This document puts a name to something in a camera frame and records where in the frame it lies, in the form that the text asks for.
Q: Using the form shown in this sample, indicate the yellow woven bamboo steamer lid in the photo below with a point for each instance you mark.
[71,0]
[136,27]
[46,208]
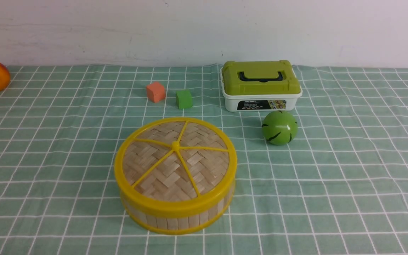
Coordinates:
[176,167]

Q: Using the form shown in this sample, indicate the yellow bamboo steamer basket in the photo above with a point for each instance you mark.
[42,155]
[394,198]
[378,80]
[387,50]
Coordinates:
[177,218]

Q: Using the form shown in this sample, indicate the green foam cube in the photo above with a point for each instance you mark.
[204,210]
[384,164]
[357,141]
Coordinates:
[184,99]

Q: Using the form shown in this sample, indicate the orange foam cube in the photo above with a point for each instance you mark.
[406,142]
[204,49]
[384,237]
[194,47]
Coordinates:
[155,92]

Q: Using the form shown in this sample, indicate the green striped toy melon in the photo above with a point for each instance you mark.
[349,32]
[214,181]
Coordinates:
[279,127]

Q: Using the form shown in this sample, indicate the green lidded white toolbox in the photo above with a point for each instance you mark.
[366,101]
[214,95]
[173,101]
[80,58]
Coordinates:
[259,86]

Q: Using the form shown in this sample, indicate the green checkered tablecloth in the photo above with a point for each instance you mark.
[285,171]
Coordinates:
[340,187]

